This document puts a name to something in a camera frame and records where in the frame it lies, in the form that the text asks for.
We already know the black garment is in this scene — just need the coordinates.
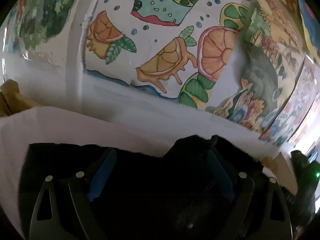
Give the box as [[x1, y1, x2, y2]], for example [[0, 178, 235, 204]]
[[18, 135, 263, 239]]

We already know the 2024 cartoon town poster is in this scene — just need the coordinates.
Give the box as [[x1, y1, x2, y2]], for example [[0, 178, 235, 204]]
[[260, 57, 317, 147]]

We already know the pale pink bed sheet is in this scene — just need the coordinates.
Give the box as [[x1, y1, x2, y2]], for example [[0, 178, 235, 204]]
[[1, 107, 279, 233]]

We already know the green hill landscape poster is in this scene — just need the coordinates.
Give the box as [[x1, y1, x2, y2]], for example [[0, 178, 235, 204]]
[[214, 0, 305, 134]]

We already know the citrus fruit drawing poster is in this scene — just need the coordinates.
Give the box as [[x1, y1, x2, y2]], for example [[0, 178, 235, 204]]
[[85, 0, 250, 110]]

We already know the green foliage cartoon poster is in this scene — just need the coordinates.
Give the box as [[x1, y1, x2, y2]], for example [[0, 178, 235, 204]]
[[4, 0, 76, 53]]

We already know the wooden bed frame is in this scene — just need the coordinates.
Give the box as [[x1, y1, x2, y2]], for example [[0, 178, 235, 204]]
[[0, 79, 42, 118]]

